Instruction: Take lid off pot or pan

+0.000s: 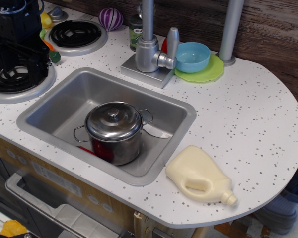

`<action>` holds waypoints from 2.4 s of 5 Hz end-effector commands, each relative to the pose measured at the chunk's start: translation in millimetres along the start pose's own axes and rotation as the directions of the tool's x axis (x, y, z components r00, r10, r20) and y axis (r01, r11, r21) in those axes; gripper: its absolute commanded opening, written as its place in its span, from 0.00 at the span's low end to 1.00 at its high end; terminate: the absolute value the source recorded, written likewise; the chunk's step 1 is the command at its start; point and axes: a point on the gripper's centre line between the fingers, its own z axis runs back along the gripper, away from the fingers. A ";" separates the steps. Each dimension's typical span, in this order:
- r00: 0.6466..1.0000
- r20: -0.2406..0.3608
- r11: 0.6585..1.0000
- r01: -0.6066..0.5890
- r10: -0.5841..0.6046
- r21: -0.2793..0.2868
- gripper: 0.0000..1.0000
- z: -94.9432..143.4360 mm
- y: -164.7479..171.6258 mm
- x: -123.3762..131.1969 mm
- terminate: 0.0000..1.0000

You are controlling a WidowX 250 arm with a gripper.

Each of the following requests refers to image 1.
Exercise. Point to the blue plastic bowl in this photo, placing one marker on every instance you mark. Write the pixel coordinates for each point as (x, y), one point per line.
(192, 57)

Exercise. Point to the grey vertical post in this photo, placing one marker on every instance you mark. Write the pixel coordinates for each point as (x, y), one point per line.
(232, 20)

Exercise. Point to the green label can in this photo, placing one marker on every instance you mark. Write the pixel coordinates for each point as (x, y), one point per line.
(135, 30)

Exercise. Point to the green plastic plate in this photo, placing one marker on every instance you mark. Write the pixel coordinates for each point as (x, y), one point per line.
(213, 70)

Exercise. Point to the cream plastic jug bottle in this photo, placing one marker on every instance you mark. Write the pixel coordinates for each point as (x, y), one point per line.
(199, 177)

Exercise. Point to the stainless steel pot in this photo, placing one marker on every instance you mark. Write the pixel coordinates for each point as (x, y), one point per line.
(119, 152)

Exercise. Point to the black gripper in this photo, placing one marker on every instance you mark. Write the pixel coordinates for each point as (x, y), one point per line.
(33, 49)

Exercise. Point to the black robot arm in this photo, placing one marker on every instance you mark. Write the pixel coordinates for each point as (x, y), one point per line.
(20, 19)

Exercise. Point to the yellow toy fruit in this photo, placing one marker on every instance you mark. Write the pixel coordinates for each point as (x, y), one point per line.
(46, 20)

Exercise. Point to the grey sink basin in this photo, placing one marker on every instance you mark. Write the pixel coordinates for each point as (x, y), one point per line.
(58, 116)

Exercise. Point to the grey stove knob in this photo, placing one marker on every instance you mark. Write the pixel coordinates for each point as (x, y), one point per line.
(58, 15)

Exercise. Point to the steel pot lid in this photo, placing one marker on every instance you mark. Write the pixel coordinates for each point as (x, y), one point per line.
(113, 121)

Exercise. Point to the red toy behind faucet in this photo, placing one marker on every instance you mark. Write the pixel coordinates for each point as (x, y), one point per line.
(164, 46)

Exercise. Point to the yellow object bottom left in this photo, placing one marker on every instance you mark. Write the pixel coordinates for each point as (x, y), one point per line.
(12, 228)

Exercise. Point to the purple striped onion toy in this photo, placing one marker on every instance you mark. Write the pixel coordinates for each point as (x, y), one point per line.
(110, 18)

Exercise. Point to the back black stove burner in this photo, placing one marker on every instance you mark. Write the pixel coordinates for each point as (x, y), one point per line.
(76, 37)

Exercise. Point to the oven door with handle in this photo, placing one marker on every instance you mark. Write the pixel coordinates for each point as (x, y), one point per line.
(39, 205)

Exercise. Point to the front black stove burner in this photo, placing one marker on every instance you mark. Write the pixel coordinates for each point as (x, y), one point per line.
(15, 86)

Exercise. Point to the blue jeans person leg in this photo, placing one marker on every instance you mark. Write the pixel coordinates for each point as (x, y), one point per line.
(279, 215)

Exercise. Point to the black stove burner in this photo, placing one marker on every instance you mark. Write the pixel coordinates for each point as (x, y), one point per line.
(76, 37)
(15, 86)

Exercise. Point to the green orange toy vegetable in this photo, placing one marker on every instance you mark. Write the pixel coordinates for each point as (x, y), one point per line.
(53, 55)

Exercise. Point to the silver toy faucet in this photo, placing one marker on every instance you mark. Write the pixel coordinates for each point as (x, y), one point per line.
(149, 64)

